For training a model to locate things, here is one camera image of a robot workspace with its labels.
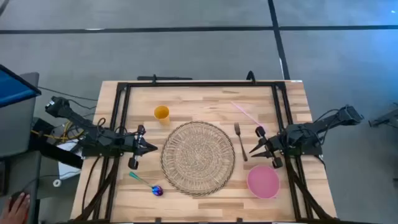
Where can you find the round woven straw placemat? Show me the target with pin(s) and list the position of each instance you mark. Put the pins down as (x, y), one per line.
(197, 158)

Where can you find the pink plastic bowl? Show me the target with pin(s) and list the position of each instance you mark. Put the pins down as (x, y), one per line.
(263, 182)

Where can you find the blue screen with black rim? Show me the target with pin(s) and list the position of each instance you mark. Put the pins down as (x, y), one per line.
(14, 85)

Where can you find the long black clamp bar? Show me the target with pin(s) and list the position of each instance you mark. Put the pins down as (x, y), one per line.
(164, 78)

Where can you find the yellow plastic cup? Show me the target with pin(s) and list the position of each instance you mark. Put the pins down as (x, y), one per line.
(161, 112)

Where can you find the dark metal fork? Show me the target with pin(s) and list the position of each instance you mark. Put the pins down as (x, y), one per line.
(241, 141)

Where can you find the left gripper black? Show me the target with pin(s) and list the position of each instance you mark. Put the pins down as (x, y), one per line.
(138, 146)

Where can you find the small black clamp hook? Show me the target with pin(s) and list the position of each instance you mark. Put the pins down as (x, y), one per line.
(250, 76)

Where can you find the person's hand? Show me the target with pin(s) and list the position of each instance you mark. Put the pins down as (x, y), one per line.
(17, 210)

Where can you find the white paper sheet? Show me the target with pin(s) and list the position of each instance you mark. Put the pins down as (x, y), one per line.
(68, 161)

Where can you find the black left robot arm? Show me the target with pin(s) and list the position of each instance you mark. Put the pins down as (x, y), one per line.
(93, 137)

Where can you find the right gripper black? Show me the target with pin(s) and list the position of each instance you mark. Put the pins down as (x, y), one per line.
(273, 149)

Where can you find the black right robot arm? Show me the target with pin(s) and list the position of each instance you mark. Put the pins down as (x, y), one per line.
(301, 133)

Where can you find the black aluminium table frame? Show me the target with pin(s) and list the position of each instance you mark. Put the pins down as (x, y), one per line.
(202, 84)

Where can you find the pink drinking straw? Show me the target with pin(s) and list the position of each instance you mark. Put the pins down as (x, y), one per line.
(247, 114)

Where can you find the white tape roll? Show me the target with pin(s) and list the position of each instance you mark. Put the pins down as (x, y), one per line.
(57, 183)

